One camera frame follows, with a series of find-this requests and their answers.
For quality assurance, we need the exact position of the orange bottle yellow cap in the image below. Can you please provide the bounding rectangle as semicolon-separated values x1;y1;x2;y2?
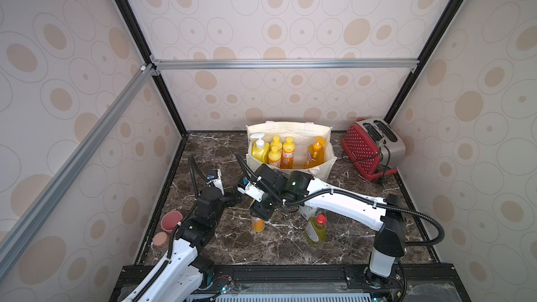
281;137;296;169
271;136;282;152
268;145;282;168
251;216;265;232

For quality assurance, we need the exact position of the yellow pump dish soap bottle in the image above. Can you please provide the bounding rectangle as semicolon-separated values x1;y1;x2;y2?
250;133;270;164

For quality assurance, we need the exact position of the orange pump dish soap bottle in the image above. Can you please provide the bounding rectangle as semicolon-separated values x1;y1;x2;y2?
304;136;326;169

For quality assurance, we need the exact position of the cream starry night tote bag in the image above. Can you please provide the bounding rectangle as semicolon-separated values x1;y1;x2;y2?
245;120;338;182

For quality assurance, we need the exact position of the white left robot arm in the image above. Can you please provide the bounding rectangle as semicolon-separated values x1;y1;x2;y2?
124;187;242;301

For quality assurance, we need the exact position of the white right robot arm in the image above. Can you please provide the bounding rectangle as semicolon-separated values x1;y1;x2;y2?
237;165;406;278

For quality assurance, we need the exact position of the white bottle green cap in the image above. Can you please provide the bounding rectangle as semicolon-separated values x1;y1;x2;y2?
299;206;318;221

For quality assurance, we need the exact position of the pink cup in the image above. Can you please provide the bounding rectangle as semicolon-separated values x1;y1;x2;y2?
160;211;183;233

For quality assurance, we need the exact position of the yellow-green bottle red cap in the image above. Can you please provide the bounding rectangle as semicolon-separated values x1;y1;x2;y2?
305;214;327;245

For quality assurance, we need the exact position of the red and silver toaster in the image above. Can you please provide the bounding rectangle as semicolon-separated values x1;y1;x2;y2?
341;117;408;181

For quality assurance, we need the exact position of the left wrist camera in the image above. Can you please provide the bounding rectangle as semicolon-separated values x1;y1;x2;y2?
206;169;225;195

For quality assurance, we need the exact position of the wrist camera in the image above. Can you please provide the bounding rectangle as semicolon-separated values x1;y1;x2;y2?
206;169;225;195
237;164;288;204

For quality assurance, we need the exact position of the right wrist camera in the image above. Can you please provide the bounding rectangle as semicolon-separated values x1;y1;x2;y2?
237;164;288;204

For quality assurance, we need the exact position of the black toaster power cord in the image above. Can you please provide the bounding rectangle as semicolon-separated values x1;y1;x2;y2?
352;144;393;185

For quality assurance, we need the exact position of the silver left side rail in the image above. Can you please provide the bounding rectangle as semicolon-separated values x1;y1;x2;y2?
1;64;156;280

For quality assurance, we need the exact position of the black base frame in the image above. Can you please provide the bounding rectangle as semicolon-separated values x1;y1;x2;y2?
108;263;473;302

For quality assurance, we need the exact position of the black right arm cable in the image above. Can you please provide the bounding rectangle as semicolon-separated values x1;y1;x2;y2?
234;152;446;247

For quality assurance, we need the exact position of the silver horizontal back rail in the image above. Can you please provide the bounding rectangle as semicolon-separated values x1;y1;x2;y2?
152;58;420;71

